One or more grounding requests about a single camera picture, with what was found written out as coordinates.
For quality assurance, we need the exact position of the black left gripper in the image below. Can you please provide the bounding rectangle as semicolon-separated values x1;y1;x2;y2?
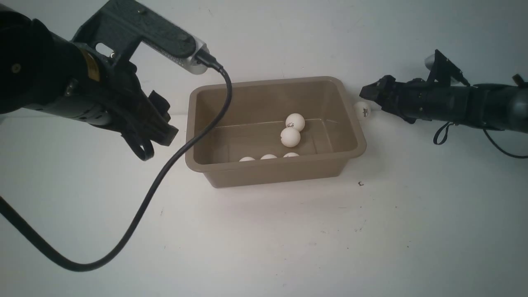
70;43;179;149

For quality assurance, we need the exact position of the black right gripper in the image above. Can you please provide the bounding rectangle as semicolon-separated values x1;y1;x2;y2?
359;75;470;123

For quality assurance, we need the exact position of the white ball table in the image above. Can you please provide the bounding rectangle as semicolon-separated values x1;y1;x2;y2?
239;156;256;162

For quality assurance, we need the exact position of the white ball with logo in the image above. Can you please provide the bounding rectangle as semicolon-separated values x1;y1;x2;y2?
280;127;301;147

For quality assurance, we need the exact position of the white ball plain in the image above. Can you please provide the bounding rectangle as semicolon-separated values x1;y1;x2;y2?
283;152;299;158

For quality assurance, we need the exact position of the tan plastic bin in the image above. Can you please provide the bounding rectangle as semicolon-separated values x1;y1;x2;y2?
185;76;367;188

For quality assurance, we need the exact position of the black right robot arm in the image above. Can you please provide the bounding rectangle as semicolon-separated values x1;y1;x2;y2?
359;75;527;133

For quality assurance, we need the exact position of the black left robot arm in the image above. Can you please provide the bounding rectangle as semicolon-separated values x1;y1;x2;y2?
1;5;178;146

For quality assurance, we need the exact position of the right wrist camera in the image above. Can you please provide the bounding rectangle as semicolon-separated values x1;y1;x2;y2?
424;49;471;87

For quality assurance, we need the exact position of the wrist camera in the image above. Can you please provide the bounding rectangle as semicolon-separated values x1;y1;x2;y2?
424;49;471;87
72;0;208;75

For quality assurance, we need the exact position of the right camera cable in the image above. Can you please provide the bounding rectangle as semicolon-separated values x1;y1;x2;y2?
432;74;528;159

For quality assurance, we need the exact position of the camera cable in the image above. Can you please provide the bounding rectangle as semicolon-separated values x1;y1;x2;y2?
432;74;528;159
0;54;233;272

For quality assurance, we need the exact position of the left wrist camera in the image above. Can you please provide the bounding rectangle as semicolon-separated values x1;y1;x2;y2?
72;0;208;75

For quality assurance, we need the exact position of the left camera cable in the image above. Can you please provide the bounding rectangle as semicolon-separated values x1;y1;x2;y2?
0;54;233;272

